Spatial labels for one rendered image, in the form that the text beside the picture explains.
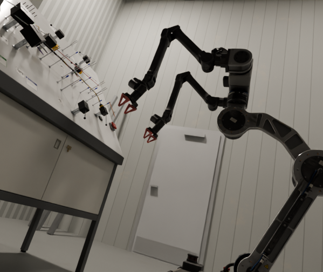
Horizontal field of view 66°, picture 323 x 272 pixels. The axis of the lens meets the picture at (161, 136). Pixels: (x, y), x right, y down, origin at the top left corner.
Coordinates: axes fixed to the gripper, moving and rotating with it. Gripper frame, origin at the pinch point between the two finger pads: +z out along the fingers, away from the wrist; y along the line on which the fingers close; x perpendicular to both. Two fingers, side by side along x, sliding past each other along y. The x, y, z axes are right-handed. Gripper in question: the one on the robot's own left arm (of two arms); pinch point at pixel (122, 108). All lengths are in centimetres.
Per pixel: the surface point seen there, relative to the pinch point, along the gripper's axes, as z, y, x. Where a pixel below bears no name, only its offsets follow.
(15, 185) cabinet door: 66, 27, 7
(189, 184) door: -11, -266, -6
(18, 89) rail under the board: 31, 50, -11
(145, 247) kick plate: 102, -266, 7
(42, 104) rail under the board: 29.4, 35.7, -10.2
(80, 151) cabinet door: 37.7, -6.3, -4.7
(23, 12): 2, 58, -40
